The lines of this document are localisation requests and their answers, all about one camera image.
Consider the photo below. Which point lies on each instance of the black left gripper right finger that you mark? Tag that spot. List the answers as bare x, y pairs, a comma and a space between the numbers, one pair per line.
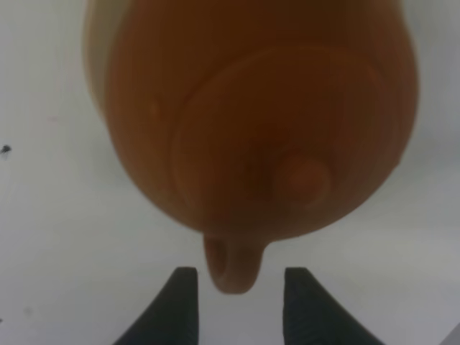
311, 316

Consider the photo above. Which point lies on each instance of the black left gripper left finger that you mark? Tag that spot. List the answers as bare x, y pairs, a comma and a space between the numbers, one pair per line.
172, 317

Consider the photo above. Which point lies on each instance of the brown clay teapot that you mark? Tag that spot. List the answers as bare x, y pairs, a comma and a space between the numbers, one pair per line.
252, 122

